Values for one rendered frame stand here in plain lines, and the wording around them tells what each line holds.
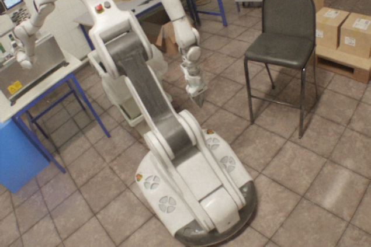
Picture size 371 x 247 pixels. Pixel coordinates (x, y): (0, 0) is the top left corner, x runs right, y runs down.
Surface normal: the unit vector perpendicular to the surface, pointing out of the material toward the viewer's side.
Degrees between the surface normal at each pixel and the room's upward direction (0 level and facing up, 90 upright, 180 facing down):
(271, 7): 77
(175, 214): 38
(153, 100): 66
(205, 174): 44
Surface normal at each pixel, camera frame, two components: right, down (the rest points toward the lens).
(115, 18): 0.18, -0.25
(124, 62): 0.38, 0.10
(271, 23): -0.50, 0.46
